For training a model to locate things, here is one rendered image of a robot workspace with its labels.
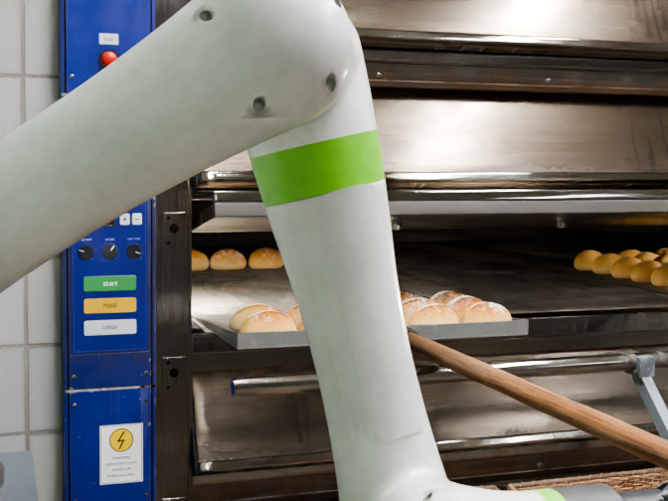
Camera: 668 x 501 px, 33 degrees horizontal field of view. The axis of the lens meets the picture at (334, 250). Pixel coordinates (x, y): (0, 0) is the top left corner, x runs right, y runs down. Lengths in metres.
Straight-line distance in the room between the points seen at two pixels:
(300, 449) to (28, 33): 0.89
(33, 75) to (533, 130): 0.97
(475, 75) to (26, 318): 0.95
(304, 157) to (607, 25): 1.47
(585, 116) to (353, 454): 1.46
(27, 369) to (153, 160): 1.22
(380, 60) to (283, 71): 1.34
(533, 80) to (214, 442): 0.93
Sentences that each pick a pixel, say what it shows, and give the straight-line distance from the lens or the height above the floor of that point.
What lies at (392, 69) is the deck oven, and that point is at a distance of 2.15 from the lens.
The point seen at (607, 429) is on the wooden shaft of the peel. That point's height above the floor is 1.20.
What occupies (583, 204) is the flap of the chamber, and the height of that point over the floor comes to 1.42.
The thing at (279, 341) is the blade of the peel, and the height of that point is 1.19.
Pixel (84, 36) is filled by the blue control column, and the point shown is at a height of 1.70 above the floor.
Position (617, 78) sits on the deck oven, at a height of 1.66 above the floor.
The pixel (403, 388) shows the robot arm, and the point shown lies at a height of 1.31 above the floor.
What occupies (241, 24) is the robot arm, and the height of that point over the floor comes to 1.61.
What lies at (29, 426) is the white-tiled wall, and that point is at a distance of 2.04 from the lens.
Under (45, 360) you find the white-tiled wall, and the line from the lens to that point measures 2.02.
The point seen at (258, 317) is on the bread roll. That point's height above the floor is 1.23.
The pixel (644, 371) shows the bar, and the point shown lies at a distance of 2.00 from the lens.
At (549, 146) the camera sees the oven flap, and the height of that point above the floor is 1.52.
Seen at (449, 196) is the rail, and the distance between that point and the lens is 2.04.
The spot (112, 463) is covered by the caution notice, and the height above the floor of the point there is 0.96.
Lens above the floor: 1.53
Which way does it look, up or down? 6 degrees down
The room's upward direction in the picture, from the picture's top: 1 degrees clockwise
